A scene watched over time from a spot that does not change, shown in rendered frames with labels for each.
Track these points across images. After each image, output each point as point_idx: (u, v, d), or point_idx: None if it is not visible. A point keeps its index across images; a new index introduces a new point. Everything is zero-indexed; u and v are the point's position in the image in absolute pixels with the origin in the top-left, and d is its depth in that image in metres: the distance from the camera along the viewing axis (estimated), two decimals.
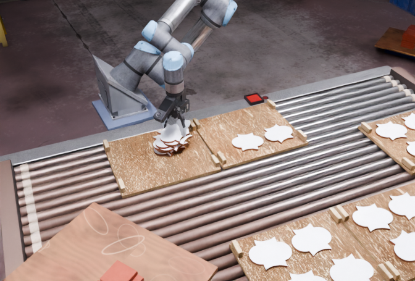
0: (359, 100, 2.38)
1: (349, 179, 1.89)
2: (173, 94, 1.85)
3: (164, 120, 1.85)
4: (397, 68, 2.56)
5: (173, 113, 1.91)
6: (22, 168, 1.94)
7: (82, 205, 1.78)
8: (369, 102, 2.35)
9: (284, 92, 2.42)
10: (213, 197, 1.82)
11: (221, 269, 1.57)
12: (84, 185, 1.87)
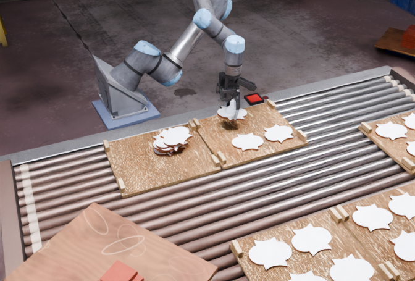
0: (359, 100, 2.38)
1: (349, 179, 1.89)
2: None
3: None
4: (397, 68, 2.56)
5: None
6: (22, 168, 1.94)
7: (82, 205, 1.78)
8: (369, 102, 2.35)
9: (284, 92, 2.42)
10: (213, 197, 1.82)
11: (221, 269, 1.57)
12: (84, 185, 1.87)
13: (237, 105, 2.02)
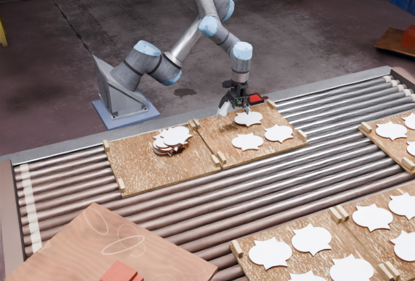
0: (359, 100, 2.38)
1: (349, 179, 1.89)
2: None
3: (222, 86, 2.08)
4: (397, 68, 2.56)
5: None
6: (22, 168, 1.94)
7: (82, 205, 1.78)
8: (369, 102, 2.35)
9: (284, 92, 2.42)
10: (213, 197, 1.82)
11: (221, 269, 1.57)
12: (84, 185, 1.87)
13: (246, 100, 2.07)
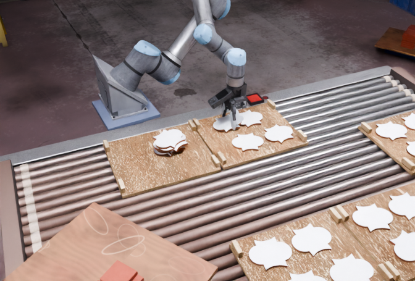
0: (359, 100, 2.38)
1: (349, 179, 1.89)
2: (230, 86, 2.02)
3: (215, 107, 2.04)
4: (397, 68, 2.56)
5: (228, 105, 2.07)
6: (22, 169, 1.94)
7: (82, 205, 1.78)
8: (369, 102, 2.35)
9: (284, 92, 2.42)
10: (213, 197, 1.82)
11: (221, 269, 1.57)
12: (84, 185, 1.87)
13: (224, 103, 2.15)
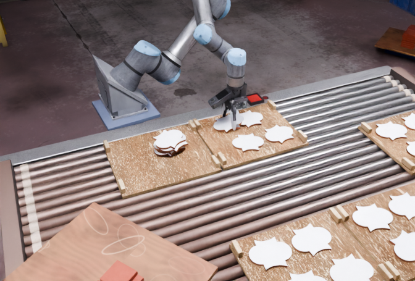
0: (359, 101, 2.38)
1: (349, 179, 1.89)
2: (231, 86, 2.02)
3: (215, 107, 2.04)
4: (397, 68, 2.56)
5: (228, 105, 2.07)
6: (22, 170, 1.94)
7: (82, 206, 1.78)
8: (369, 103, 2.35)
9: (284, 92, 2.42)
10: (213, 197, 1.82)
11: (221, 269, 1.57)
12: (84, 186, 1.87)
13: (224, 104, 2.15)
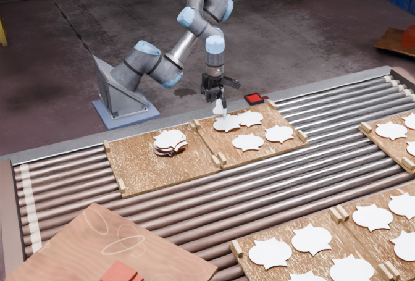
0: (359, 101, 2.38)
1: (349, 179, 1.89)
2: None
3: None
4: (397, 68, 2.56)
5: None
6: (22, 170, 1.94)
7: (82, 206, 1.78)
8: (369, 103, 2.35)
9: (284, 92, 2.42)
10: (213, 197, 1.82)
11: (221, 269, 1.57)
12: (84, 186, 1.87)
13: (223, 104, 2.00)
